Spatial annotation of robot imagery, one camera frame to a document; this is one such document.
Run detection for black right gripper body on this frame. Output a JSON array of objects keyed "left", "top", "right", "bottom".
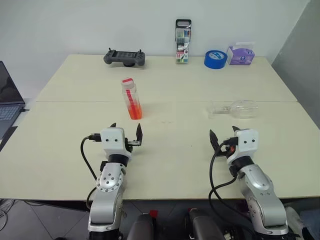
[{"left": 217, "top": 136, "right": 239, "bottom": 158}]

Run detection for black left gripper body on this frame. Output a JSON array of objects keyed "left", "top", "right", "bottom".
[{"left": 124, "top": 136, "right": 144, "bottom": 154}]

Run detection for clear wine glass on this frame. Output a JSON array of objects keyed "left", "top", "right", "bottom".
[{"left": 207, "top": 99, "right": 259, "bottom": 120}]

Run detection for bottle with orange liquid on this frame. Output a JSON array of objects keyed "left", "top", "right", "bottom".
[{"left": 121, "top": 83, "right": 144, "bottom": 121}]

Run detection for grey handheld game controller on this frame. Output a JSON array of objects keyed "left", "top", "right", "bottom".
[{"left": 103, "top": 47, "right": 148, "bottom": 69}]

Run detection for blue tape roll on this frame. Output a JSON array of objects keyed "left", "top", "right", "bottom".
[{"left": 203, "top": 49, "right": 228, "bottom": 70}]

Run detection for purple tissue box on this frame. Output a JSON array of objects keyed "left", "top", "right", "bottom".
[{"left": 226, "top": 41, "right": 257, "bottom": 66}]

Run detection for dark rounded shape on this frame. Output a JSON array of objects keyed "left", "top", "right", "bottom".
[
  {"left": 127, "top": 212, "right": 155, "bottom": 240},
  {"left": 185, "top": 207, "right": 226, "bottom": 240}
]

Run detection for marker pen pack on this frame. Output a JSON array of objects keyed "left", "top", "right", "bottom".
[{"left": 174, "top": 18, "right": 193, "bottom": 65}]

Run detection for dark grey laptop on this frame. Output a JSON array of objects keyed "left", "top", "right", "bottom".
[{"left": 0, "top": 60, "right": 27, "bottom": 140}]

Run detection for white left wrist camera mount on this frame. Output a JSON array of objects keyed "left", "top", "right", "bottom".
[{"left": 100, "top": 127, "right": 133, "bottom": 160}]

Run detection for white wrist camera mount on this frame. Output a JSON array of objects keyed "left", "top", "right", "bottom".
[
  {"left": 226, "top": 128, "right": 260, "bottom": 161},
  {"left": 100, "top": 127, "right": 133, "bottom": 160}
]

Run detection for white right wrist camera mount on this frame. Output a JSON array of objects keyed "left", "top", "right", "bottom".
[{"left": 226, "top": 128, "right": 260, "bottom": 161}]

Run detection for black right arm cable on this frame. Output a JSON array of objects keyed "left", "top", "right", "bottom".
[{"left": 208, "top": 136, "right": 254, "bottom": 227}]

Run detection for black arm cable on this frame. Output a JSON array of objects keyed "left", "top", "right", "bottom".
[
  {"left": 80, "top": 133, "right": 102, "bottom": 210},
  {"left": 208, "top": 136, "right": 254, "bottom": 227}
]

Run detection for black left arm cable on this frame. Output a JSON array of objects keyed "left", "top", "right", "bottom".
[{"left": 80, "top": 133, "right": 102, "bottom": 210}]

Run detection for white floor cables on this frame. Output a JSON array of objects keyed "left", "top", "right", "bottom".
[{"left": 0, "top": 198, "right": 16, "bottom": 231}]

